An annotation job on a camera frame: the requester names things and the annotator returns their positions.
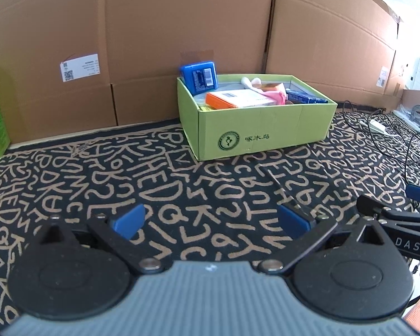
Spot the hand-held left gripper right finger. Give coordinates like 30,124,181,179
259,205,389,274

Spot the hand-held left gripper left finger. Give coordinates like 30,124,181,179
33,204,162,274

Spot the light green shoe box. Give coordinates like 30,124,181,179
176,74,338,161

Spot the blue white medicine box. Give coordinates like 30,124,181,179
286,90,328,105

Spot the pink glove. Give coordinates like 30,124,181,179
262,89,288,105

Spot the orange white box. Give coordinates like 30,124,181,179
205,89,279,110

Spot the blue cube box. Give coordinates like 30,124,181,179
180,61,218,96

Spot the black letter-print mat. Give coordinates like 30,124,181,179
0,110,420,336

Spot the white power adapter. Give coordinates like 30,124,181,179
358,118,388,134

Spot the white shipping label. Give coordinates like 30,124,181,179
60,54,101,83

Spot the large plain cardboard box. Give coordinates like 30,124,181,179
266,0,408,113

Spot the large labelled cardboard box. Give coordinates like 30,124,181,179
0,0,277,145

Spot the black cable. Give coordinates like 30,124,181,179
402,129,420,183
342,99,420,138

